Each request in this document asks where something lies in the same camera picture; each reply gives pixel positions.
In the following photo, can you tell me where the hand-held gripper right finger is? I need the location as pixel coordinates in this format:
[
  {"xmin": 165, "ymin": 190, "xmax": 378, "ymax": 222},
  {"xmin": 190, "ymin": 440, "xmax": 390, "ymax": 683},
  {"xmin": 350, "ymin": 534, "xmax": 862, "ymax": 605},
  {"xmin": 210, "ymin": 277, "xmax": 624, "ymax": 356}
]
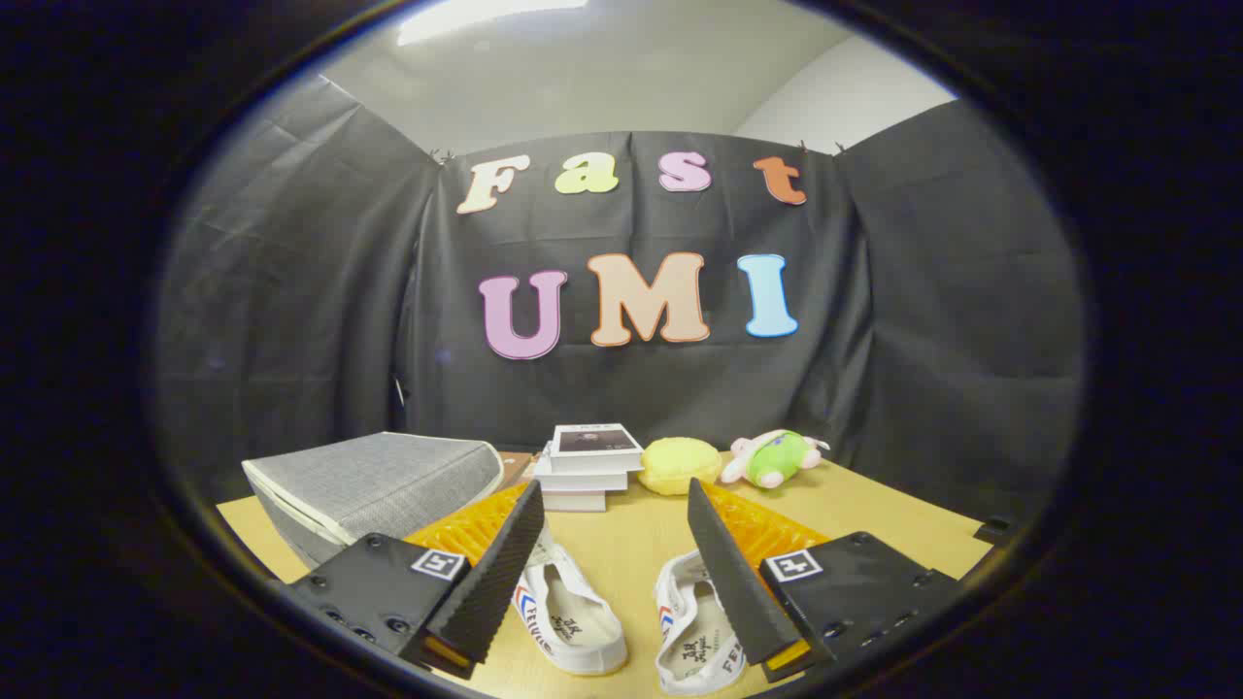
[{"xmin": 688, "ymin": 478, "xmax": 964, "ymax": 683}]

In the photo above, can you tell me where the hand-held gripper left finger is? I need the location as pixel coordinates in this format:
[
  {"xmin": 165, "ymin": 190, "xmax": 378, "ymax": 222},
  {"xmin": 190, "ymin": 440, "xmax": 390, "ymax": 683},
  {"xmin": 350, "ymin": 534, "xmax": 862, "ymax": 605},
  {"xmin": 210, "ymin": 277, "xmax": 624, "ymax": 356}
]
[{"xmin": 282, "ymin": 480, "xmax": 546, "ymax": 680}]

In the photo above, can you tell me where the white canvas shoe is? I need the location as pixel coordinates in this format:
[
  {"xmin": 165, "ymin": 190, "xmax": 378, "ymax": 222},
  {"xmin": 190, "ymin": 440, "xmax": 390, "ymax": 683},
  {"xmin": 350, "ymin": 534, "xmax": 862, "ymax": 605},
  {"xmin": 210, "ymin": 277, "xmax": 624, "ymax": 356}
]
[
  {"xmin": 512, "ymin": 524, "xmax": 629, "ymax": 677},
  {"xmin": 654, "ymin": 551, "xmax": 749, "ymax": 696}
]

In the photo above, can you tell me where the grey fabric storage box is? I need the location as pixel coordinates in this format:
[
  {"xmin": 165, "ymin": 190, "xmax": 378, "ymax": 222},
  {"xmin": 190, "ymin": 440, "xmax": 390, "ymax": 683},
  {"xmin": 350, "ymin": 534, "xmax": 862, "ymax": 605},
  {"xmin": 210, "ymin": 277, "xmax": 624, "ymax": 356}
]
[{"xmin": 241, "ymin": 432, "xmax": 506, "ymax": 569}]

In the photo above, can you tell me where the reddish brown thick book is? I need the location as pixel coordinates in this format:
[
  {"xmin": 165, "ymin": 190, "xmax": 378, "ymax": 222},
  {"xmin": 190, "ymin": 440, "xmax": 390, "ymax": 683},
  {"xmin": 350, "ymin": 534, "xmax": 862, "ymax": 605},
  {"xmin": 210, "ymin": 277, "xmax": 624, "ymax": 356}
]
[{"xmin": 539, "ymin": 487, "xmax": 611, "ymax": 513}]

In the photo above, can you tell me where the yellow plush toy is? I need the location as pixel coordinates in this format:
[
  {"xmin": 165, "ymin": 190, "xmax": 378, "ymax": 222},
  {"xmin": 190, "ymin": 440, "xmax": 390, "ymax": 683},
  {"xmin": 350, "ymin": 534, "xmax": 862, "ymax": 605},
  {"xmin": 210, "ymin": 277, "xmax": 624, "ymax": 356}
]
[{"xmin": 639, "ymin": 437, "xmax": 722, "ymax": 496}]

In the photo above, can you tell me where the plain white book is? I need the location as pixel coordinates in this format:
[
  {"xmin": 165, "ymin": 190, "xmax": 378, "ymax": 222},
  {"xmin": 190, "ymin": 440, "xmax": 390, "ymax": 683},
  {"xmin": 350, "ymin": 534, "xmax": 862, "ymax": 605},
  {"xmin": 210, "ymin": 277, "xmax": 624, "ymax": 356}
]
[{"xmin": 533, "ymin": 454, "xmax": 630, "ymax": 492}]

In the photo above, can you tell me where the pink and green plush toy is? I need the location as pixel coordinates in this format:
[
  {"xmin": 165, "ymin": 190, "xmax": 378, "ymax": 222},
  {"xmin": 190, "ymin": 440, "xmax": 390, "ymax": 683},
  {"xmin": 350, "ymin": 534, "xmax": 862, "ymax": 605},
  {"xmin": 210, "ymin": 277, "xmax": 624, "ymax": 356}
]
[{"xmin": 721, "ymin": 430, "xmax": 831, "ymax": 489}]

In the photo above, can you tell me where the white book with portrait cover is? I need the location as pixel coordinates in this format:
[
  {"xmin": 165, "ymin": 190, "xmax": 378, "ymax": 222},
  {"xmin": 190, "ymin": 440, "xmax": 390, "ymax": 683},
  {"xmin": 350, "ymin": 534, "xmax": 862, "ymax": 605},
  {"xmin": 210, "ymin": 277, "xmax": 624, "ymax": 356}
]
[{"xmin": 549, "ymin": 423, "xmax": 645, "ymax": 476}]

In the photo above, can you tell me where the black backdrop cloth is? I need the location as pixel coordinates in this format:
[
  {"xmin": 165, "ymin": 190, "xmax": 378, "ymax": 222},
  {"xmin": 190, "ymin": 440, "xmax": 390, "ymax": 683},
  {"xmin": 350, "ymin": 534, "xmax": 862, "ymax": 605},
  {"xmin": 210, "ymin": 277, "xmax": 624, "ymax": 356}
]
[{"xmin": 155, "ymin": 73, "xmax": 1087, "ymax": 525}]

